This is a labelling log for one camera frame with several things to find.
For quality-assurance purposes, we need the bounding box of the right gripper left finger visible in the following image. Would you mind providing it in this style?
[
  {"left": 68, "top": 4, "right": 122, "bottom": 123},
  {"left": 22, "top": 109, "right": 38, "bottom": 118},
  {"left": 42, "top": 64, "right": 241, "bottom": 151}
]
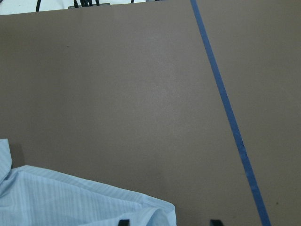
[{"left": 119, "top": 219, "right": 130, "bottom": 226}]

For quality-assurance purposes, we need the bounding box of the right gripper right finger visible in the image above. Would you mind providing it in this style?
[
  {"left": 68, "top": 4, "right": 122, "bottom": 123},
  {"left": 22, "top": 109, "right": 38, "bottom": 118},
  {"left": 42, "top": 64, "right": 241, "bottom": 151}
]
[{"left": 210, "top": 219, "right": 223, "bottom": 226}]

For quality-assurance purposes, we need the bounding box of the light blue button shirt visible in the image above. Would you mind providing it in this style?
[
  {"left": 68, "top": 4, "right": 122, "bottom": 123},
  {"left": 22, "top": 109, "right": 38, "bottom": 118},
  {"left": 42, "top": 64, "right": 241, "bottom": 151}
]
[{"left": 0, "top": 139, "right": 177, "bottom": 226}]

